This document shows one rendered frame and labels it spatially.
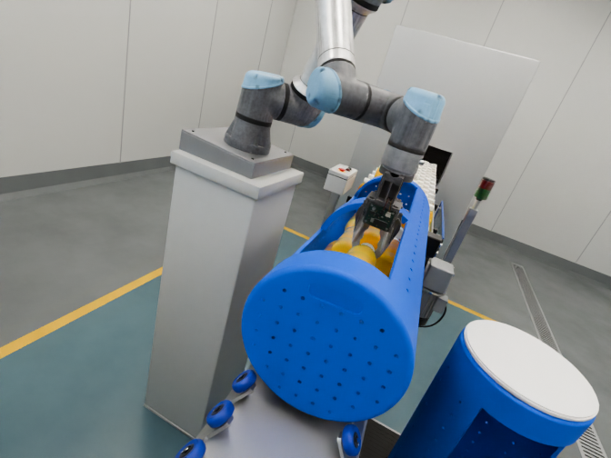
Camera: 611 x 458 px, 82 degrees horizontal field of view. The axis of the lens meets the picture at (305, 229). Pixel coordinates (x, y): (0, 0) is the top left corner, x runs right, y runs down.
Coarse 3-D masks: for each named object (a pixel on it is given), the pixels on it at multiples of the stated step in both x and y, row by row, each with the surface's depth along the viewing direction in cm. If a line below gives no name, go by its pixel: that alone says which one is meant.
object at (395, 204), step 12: (384, 168) 69; (384, 180) 68; (396, 180) 66; (408, 180) 68; (372, 192) 74; (384, 192) 70; (396, 192) 69; (372, 204) 70; (384, 204) 69; (396, 204) 71; (360, 216) 71; (372, 216) 71; (384, 216) 70; (396, 216) 69; (384, 228) 70
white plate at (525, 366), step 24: (480, 336) 82; (504, 336) 85; (528, 336) 88; (480, 360) 74; (504, 360) 76; (528, 360) 78; (552, 360) 81; (504, 384) 69; (528, 384) 70; (552, 384) 73; (576, 384) 75; (552, 408) 66; (576, 408) 68
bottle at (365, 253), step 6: (354, 246) 75; (360, 246) 74; (366, 246) 75; (348, 252) 74; (354, 252) 72; (360, 252) 72; (366, 252) 72; (372, 252) 74; (360, 258) 69; (366, 258) 70; (372, 258) 72; (372, 264) 71
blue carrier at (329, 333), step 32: (416, 192) 115; (416, 224) 88; (320, 256) 54; (352, 256) 55; (416, 256) 73; (256, 288) 56; (288, 288) 53; (320, 288) 52; (352, 288) 50; (384, 288) 51; (416, 288) 63; (256, 320) 57; (288, 320) 55; (320, 320) 53; (352, 320) 51; (384, 320) 49; (416, 320) 57; (256, 352) 59; (288, 352) 57; (320, 352) 55; (352, 352) 53; (384, 352) 51; (288, 384) 59; (320, 384) 57; (352, 384) 55; (384, 384) 53; (320, 416) 59; (352, 416) 56
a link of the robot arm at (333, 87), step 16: (320, 0) 71; (336, 0) 69; (320, 16) 70; (336, 16) 68; (320, 32) 69; (336, 32) 68; (352, 32) 70; (320, 48) 69; (336, 48) 67; (352, 48) 69; (320, 64) 68; (336, 64) 66; (352, 64) 67; (320, 80) 64; (336, 80) 64; (352, 80) 66; (320, 96) 64; (336, 96) 65; (352, 96) 66; (368, 96) 68; (336, 112) 68; (352, 112) 68
